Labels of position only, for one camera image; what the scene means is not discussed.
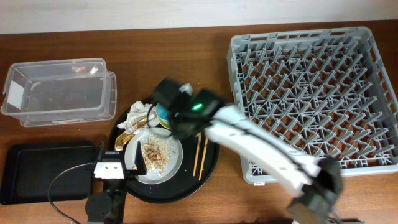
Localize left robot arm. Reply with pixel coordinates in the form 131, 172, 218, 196
85, 143, 147, 223

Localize yellow bowl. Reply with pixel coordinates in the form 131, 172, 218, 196
157, 116, 171, 129

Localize round black tray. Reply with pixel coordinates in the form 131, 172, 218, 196
108, 109, 220, 203

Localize wooden chopstick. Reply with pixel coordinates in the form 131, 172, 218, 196
198, 137, 208, 180
193, 133, 201, 177

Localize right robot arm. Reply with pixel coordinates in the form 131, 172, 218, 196
152, 78, 343, 223

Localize food scraps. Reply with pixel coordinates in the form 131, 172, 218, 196
142, 135, 170, 174

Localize black rectangular tray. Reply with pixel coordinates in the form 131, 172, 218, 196
1, 140, 95, 205

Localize grey plate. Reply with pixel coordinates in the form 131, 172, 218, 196
124, 127, 183, 185

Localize crumpled white napkin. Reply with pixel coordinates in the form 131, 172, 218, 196
117, 101, 159, 134

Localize grey dishwasher rack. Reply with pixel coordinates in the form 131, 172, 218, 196
226, 27, 397, 177

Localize gold foil wrapper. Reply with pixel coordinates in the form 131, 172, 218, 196
114, 118, 148, 151

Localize light blue cup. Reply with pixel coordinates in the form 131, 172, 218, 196
155, 103, 169, 123

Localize clear plastic bin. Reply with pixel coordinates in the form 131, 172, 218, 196
1, 58, 117, 127

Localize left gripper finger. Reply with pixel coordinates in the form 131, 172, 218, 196
133, 141, 147, 175
95, 141, 104, 162

